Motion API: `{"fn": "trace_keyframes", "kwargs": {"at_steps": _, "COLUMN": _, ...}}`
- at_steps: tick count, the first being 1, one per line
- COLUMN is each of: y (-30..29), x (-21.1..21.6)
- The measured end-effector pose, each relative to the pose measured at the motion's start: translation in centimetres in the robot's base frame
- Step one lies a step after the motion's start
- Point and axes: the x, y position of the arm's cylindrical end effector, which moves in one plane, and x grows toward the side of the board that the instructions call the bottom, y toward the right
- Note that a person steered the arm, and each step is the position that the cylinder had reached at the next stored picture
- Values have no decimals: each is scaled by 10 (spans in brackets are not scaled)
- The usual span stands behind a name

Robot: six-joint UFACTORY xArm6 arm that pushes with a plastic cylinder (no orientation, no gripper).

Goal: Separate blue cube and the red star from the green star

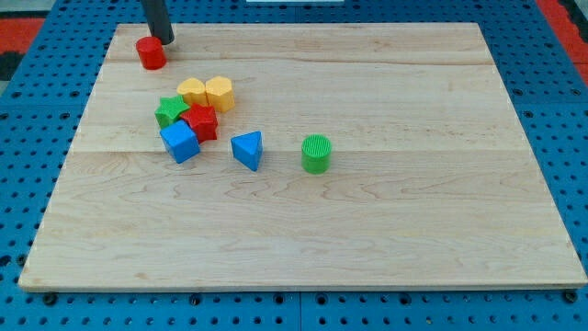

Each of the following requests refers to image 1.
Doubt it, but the red star block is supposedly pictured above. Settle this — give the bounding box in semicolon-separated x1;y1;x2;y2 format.
180;104;218;143

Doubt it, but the blue cube block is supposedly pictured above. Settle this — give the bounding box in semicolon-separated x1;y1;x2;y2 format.
160;120;200;164

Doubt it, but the green star block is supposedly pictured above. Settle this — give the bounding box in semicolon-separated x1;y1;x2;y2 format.
154;95;189;129

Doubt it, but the green cylinder block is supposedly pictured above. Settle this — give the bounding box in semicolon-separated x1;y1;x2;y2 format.
301;134;332;175

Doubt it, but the wooden board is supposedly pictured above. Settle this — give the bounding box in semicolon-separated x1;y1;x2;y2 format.
19;23;587;292

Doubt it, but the blue triangle block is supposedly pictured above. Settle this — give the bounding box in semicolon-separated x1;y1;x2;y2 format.
231;131;263;171

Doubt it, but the yellow hexagon block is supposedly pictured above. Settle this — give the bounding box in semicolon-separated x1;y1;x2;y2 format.
205;76;235;113

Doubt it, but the yellow heart block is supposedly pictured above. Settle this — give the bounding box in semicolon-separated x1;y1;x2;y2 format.
176;77;209;106

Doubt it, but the red cylinder block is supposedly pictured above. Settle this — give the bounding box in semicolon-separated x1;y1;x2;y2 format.
135;37;167;70

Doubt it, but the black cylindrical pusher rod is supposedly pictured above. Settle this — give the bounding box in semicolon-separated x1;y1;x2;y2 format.
141;0;175;45

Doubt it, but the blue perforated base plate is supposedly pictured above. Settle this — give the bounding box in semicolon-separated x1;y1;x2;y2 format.
1;1;587;330

